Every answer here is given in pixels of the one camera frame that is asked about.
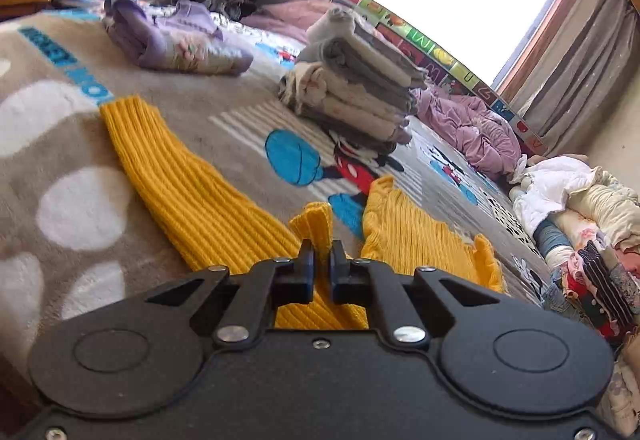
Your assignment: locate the white printed top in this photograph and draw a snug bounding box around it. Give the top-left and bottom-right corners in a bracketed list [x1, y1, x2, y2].
[607, 247, 640, 306]

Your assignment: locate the dark cloth pile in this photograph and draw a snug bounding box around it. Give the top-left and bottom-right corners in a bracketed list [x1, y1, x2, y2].
[207, 0, 261, 21]

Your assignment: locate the purple duvet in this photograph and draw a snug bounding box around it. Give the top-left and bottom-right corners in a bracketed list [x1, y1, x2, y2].
[240, 0, 523, 181]

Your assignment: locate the cartoon mouse printed blanket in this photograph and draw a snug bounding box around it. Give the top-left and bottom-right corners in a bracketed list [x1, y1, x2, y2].
[0, 7, 566, 371]

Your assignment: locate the yellow cable knit sweater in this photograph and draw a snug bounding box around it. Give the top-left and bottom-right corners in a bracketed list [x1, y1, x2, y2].
[99, 95, 508, 331]

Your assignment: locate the red green knit garment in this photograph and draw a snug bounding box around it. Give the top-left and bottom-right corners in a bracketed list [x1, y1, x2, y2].
[562, 252, 623, 343]

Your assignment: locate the black striped garment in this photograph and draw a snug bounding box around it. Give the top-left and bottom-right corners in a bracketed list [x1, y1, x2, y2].
[577, 240, 640, 328]

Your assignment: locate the white floral folded garment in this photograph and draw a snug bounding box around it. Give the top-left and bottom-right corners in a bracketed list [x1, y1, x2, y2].
[597, 345, 640, 438]

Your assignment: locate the blue folded cloth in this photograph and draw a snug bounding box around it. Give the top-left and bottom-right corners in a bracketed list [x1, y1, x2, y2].
[532, 215, 573, 261]

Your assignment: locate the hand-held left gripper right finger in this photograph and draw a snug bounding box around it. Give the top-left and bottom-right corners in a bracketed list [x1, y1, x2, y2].
[330, 240, 501, 349]

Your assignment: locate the stack of grey beige clothes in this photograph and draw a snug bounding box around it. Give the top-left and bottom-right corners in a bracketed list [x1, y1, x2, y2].
[277, 7, 428, 156]

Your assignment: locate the grey curtain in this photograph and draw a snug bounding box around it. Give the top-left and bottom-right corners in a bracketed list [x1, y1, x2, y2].
[515, 0, 640, 156]

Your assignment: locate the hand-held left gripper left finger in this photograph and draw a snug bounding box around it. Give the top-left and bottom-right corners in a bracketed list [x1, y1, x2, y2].
[145, 240, 317, 347]

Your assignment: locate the stack of small folded clothes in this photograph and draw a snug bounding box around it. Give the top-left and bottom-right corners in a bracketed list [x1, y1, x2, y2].
[542, 270, 608, 336]

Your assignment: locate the purple folded garment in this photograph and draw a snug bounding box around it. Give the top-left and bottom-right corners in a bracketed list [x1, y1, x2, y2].
[102, 0, 256, 77]

